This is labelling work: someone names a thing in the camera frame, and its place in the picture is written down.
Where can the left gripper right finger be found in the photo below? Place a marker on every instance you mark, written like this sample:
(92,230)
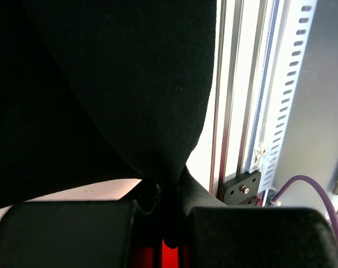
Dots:
(216,235)

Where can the aluminium front rail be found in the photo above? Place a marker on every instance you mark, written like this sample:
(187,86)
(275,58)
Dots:
(247,43)

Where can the slotted grey cable duct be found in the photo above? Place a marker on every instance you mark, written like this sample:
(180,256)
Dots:
(294,29)

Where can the red plastic bin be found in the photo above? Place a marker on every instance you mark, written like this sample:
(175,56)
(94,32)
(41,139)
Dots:
(159,255)

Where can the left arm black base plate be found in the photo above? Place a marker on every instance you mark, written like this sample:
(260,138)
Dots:
(241,190)

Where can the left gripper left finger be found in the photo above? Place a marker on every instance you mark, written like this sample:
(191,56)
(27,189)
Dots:
(120,233)

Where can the black t shirt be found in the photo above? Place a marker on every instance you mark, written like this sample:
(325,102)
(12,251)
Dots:
(101,90)

